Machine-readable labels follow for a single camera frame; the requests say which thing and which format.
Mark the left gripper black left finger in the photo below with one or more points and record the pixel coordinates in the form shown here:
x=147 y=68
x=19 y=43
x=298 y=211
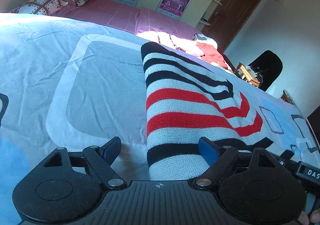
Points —
x=65 y=185

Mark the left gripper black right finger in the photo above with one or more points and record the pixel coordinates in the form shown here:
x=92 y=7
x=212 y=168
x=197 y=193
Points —
x=254 y=188

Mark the striped knit sweater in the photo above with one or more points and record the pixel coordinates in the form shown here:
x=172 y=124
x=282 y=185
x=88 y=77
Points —
x=186 y=101

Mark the pile of colourful clothes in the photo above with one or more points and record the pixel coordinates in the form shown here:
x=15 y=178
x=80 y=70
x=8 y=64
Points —
x=205 y=50

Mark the person's hand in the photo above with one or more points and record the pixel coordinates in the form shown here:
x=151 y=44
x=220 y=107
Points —
x=305 y=219

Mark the light blue patterned quilt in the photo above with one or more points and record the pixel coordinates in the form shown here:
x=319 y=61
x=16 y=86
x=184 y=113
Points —
x=73 y=84

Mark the wooden side furniture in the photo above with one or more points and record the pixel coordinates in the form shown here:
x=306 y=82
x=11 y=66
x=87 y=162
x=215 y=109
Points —
x=247 y=74

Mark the black draped chair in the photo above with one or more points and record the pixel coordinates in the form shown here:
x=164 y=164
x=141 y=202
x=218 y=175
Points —
x=268 y=67

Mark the pink checked bedsheet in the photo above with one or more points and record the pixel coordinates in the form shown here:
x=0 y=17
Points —
x=126 y=18

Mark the near patterned pillow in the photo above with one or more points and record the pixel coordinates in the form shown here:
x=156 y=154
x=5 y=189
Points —
x=40 y=7

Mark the brown wooden door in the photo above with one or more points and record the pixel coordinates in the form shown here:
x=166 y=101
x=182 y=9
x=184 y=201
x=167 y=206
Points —
x=227 y=19

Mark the lower right magenta poster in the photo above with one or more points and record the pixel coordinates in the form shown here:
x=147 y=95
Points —
x=173 y=8

